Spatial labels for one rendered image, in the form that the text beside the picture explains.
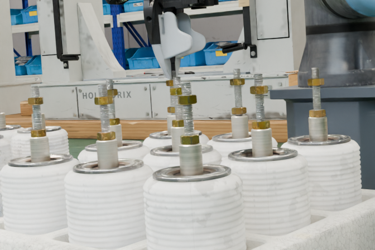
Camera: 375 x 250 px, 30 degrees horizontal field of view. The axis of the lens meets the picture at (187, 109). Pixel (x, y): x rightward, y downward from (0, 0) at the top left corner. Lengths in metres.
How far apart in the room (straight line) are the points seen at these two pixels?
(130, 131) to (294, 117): 2.06
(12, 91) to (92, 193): 3.57
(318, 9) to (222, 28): 9.24
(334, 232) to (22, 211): 0.34
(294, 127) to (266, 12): 1.78
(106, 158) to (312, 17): 0.53
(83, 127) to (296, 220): 2.65
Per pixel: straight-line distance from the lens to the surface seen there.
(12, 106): 4.27
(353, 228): 0.79
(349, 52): 1.13
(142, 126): 3.11
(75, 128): 3.38
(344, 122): 1.11
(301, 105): 1.14
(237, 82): 0.91
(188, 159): 0.66
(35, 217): 0.81
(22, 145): 1.21
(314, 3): 1.15
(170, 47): 0.97
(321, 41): 1.14
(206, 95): 2.99
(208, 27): 10.49
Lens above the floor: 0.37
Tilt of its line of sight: 4 degrees down
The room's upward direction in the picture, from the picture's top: 4 degrees counter-clockwise
